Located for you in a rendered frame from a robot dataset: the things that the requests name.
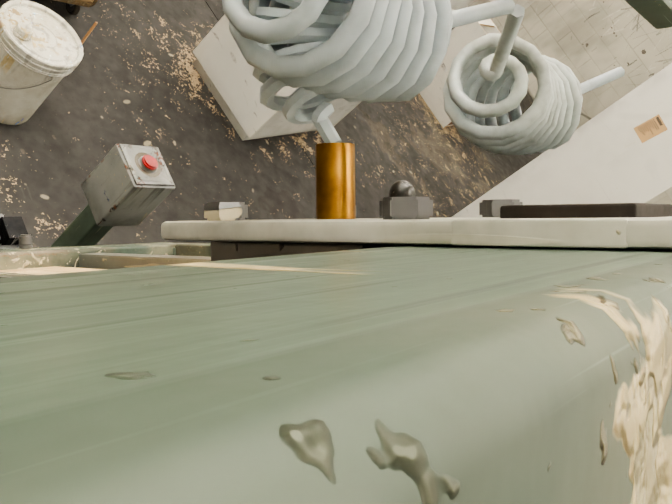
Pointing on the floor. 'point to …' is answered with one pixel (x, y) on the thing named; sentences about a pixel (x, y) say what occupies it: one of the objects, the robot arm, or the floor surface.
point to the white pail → (33, 57)
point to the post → (82, 231)
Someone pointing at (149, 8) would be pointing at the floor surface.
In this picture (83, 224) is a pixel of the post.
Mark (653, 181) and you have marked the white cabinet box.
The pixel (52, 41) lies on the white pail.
